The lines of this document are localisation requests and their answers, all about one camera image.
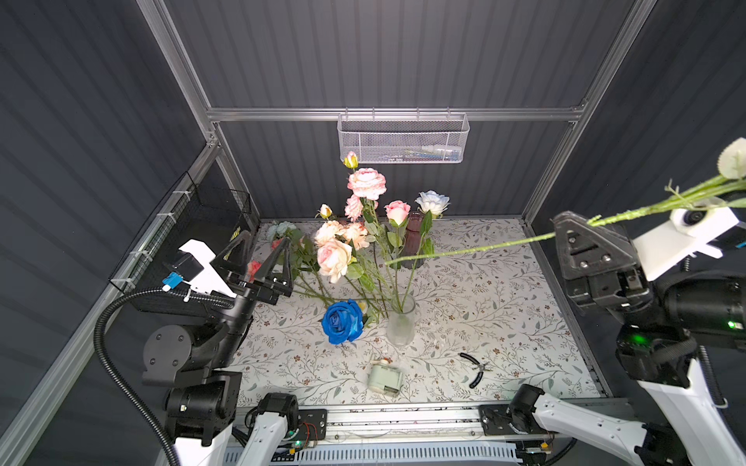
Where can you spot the pink peony flower spray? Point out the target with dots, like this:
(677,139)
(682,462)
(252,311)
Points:
(367,187)

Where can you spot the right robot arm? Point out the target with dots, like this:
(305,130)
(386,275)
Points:
(668,319)

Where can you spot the black wire wall basket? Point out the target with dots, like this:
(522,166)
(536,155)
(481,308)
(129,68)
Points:
(208,211)

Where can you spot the dark red glass vase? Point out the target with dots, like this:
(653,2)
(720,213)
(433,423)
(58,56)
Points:
(415,235)

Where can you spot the aluminium front rail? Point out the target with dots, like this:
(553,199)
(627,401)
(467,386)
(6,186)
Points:
(408,422)

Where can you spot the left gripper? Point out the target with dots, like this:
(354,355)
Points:
(266,290)

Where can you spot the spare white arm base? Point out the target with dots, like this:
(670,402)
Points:
(276,421)

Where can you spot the white wire wall basket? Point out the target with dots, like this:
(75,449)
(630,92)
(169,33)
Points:
(366,135)

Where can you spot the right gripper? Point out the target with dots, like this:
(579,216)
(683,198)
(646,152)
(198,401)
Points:
(594,263)

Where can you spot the cream white flower spray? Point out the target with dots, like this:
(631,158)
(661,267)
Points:
(356,234)

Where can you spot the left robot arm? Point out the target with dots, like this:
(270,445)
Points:
(192,360)

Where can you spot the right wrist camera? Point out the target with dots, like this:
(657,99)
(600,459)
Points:
(710,228)

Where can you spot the white blue rose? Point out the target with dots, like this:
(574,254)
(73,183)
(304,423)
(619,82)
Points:
(433,205)

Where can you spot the clear frosted glass vase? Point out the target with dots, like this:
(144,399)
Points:
(401,327)

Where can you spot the pink rose stem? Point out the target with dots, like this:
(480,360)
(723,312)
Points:
(397,213)

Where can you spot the tubes in white basket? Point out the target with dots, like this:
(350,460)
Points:
(434,153)

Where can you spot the flower bunch on table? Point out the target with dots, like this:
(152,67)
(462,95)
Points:
(302,254)

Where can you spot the cream rose stem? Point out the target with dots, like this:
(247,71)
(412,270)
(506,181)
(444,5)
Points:
(338,262)

